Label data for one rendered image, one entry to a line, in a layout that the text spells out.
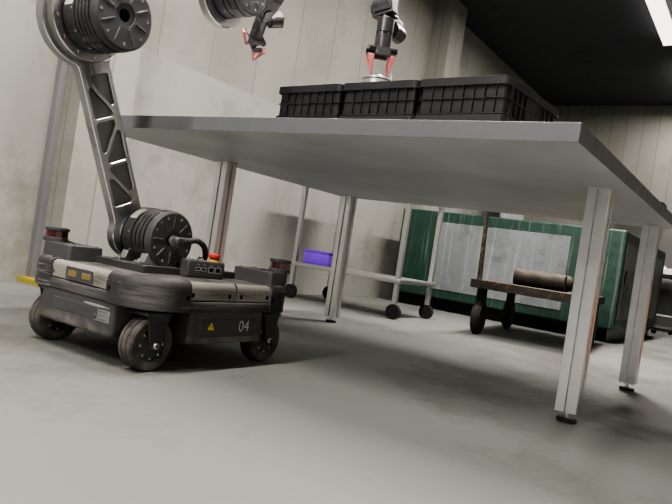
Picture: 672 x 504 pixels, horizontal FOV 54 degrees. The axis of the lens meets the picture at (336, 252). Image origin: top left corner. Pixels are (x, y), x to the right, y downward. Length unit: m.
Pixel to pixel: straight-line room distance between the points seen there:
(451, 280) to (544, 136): 4.15
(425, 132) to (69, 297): 1.02
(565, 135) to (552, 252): 3.87
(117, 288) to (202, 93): 2.56
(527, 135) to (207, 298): 0.91
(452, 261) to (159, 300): 4.05
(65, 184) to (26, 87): 0.48
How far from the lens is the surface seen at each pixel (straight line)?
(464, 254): 5.47
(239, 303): 1.87
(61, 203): 3.38
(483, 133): 1.45
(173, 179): 3.99
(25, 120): 3.45
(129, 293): 1.69
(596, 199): 1.95
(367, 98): 2.18
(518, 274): 4.19
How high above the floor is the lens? 0.38
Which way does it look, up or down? level
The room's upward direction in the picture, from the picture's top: 9 degrees clockwise
